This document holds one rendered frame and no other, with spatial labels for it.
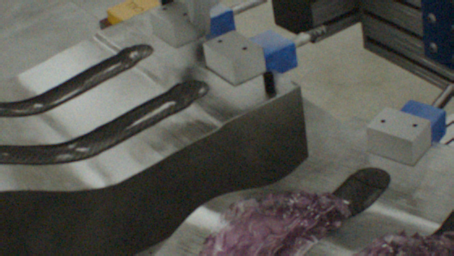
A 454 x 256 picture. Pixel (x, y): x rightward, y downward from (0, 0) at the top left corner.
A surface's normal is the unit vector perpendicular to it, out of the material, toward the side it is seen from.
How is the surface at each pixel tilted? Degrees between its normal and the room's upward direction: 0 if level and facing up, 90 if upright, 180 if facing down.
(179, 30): 90
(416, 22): 90
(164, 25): 90
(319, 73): 0
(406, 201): 0
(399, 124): 0
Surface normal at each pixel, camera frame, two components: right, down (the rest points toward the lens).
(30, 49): -0.14, -0.83
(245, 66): 0.54, 0.40
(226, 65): -0.83, 0.40
